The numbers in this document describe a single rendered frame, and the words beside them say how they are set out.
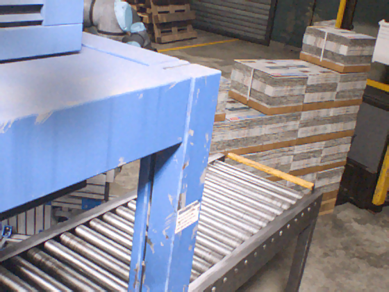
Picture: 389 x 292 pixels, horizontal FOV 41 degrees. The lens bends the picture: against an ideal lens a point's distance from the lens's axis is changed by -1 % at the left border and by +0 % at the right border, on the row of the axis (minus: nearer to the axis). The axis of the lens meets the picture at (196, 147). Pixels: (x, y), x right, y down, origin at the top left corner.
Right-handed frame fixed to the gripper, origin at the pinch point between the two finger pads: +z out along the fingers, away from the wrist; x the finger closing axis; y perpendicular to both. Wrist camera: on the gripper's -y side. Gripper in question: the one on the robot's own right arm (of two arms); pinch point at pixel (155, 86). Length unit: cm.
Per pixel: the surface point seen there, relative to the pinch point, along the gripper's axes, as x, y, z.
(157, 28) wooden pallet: 526, 269, 230
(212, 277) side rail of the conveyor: -123, -59, -10
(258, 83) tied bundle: -6, 59, 33
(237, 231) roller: -106, -37, 2
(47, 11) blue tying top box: -149, -75, -111
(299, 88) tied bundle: -19, 77, 44
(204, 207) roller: -87, -37, 3
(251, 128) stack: -18, 38, 47
